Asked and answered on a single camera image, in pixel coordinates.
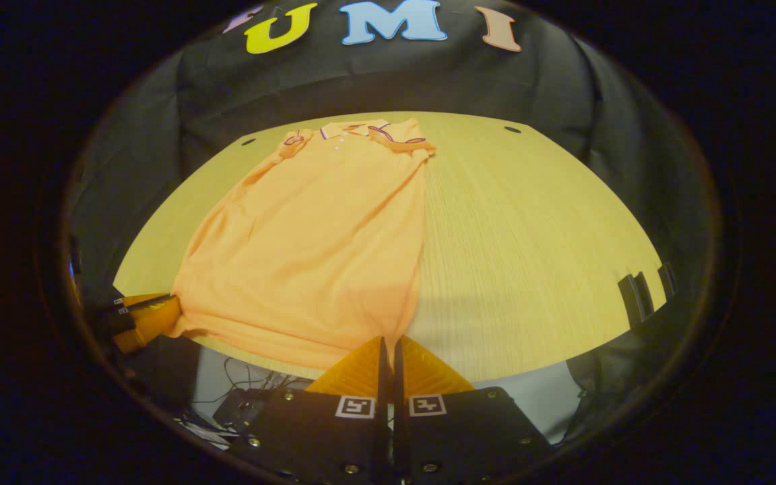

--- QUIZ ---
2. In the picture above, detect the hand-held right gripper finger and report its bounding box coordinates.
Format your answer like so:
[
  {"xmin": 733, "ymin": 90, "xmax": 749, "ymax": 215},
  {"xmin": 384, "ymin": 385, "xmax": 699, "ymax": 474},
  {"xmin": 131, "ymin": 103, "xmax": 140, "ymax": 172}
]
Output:
[
  {"xmin": 393, "ymin": 335, "xmax": 554, "ymax": 484},
  {"xmin": 226, "ymin": 335, "xmax": 389, "ymax": 484}
]

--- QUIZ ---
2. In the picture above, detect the orange T-shirt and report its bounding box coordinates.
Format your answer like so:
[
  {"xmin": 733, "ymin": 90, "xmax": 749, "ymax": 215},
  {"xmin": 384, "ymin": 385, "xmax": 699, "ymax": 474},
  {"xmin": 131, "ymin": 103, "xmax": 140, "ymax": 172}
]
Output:
[{"xmin": 164, "ymin": 118, "xmax": 437, "ymax": 373}]

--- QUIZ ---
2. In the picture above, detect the black box under table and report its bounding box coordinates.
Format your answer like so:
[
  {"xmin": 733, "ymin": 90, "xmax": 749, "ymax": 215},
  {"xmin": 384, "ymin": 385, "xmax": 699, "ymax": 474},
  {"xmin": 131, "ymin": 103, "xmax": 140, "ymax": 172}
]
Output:
[{"xmin": 216, "ymin": 387, "xmax": 274, "ymax": 432}]

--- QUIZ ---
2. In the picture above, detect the black backdrop cloth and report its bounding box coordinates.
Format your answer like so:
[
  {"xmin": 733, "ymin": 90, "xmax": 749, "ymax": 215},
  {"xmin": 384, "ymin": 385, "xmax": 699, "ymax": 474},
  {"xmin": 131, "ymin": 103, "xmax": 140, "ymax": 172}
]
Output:
[{"xmin": 65, "ymin": 0, "xmax": 715, "ymax": 324}]

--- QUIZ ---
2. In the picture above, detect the wide dark table bracket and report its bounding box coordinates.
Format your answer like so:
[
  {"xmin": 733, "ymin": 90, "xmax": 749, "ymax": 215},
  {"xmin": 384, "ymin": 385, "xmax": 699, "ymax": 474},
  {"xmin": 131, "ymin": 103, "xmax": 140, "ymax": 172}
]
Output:
[{"xmin": 618, "ymin": 271, "xmax": 653, "ymax": 329}]

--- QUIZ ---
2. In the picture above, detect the narrow dark table bracket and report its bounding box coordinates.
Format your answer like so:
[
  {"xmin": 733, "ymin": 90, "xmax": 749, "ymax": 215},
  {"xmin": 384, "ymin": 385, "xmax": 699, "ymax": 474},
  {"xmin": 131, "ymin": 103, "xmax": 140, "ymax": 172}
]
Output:
[{"xmin": 657, "ymin": 262, "xmax": 678, "ymax": 298}]

